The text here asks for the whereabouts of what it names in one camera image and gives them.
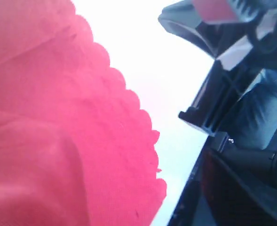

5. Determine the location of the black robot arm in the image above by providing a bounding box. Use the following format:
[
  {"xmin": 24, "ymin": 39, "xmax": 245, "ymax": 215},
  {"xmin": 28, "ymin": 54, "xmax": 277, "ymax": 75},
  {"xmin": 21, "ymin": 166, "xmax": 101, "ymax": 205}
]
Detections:
[{"xmin": 158, "ymin": 0, "xmax": 277, "ymax": 226}]

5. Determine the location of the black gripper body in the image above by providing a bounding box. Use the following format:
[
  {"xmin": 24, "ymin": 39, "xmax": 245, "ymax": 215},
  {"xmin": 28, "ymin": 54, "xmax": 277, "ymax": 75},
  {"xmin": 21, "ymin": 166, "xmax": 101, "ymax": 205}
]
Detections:
[{"xmin": 158, "ymin": 0, "xmax": 277, "ymax": 136}]

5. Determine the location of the red scalloped table mat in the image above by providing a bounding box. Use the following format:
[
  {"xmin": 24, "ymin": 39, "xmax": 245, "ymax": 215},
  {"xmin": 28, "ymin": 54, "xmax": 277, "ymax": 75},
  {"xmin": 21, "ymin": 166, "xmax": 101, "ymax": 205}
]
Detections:
[{"xmin": 0, "ymin": 0, "xmax": 166, "ymax": 226}]

